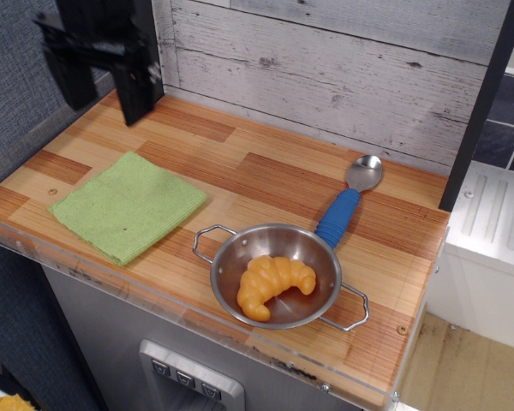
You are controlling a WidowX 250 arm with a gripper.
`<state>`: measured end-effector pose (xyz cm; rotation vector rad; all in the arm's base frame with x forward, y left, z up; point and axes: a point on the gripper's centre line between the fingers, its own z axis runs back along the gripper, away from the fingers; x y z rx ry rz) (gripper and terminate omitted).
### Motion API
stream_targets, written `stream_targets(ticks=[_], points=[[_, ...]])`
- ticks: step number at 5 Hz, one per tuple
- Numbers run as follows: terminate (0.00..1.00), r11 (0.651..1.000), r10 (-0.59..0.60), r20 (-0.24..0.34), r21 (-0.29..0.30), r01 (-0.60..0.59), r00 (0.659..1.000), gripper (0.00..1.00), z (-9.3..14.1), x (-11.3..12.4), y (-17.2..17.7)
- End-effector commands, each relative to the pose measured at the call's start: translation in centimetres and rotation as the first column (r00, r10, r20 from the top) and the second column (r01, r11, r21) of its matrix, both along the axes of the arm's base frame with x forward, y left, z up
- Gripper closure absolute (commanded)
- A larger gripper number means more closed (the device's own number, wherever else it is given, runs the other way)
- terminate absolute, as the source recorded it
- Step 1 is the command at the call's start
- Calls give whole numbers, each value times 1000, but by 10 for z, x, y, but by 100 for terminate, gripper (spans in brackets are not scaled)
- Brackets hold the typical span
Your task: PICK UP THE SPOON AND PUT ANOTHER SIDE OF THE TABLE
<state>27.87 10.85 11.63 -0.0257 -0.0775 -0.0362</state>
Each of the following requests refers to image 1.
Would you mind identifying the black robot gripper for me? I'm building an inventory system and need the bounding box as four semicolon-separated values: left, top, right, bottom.
34;1;159;126

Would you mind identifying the blue handled metal spoon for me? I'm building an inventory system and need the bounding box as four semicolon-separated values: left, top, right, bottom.
315;155;383;248

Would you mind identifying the green folded cloth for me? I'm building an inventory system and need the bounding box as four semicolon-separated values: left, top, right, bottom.
49;152;207;266

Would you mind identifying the orange plastic croissant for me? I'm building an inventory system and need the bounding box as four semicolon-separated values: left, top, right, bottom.
236;255;317;322

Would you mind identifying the grey toy kitchen cabinet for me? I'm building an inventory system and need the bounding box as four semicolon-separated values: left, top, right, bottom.
40;263;365;411

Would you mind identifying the silver button control panel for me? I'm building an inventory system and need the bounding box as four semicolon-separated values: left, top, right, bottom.
139;339;246;410

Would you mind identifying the yellow toy at corner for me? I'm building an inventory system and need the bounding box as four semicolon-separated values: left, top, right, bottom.
0;395;36;411

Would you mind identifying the white ribbed side cabinet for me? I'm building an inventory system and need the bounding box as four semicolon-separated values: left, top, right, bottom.
426;162;514;348

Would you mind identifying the black left frame post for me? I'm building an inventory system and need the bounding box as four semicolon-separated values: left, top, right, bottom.
148;1;164;102

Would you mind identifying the black frame post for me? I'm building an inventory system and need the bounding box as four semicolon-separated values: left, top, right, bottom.
439;0;514;212
148;1;164;102

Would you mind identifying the steel two-handled bowl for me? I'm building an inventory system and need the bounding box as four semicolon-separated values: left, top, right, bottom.
193;223;370;332

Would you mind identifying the black right frame post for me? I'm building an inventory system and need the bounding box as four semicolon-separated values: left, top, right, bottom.
439;0;514;212

